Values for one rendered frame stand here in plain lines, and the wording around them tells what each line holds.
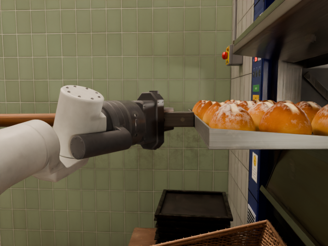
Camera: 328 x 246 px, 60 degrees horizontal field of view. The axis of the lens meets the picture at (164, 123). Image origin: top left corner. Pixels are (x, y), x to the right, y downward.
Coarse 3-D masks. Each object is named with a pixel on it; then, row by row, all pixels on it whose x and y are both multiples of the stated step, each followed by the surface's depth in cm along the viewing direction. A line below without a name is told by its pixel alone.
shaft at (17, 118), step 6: (0, 114) 65; (6, 114) 65; (12, 114) 64; (18, 114) 64; (24, 114) 64; (30, 114) 64; (36, 114) 64; (42, 114) 64; (48, 114) 64; (54, 114) 64; (0, 120) 64; (6, 120) 64; (12, 120) 64; (18, 120) 64; (24, 120) 64; (30, 120) 64; (42, 120) 63; (48, 120) 63; (0, 126) 65; (6, 126) 65
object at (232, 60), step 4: (232, 44) 146; (228, 48) 147; (232, 48) 146; (228, 52) 147; (232, 52) 146; (228, 56) 147; (232, 56) 146; (236, 56) 146; (240, 56) 146; (228, 60) 147; (232, 60) 146; (236, 60) 146; (240, 60) 146; (228, 64) 150; (232, 64) 149; (236, 64) 149; (240, 64) 149
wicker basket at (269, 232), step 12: (228, 228) 93; (240, 228) 92; (252, 228) 92; (264, 228) 92; (180, 240) 94; (192, 240) 93; (204, 240) 93; (216, 240) 93; (228, 240) 93; (252, 240) 93; (264, 240) 90; (276, 240) 82
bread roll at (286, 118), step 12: (276, 108) 41; (288, 108) 39; (300, 108) 40; (264, 120) 42; (276, 120) 39; (288, 120) 38; (300, 120) 38; (276, 132) 39; (288, 132) 38; (300, 132) 37
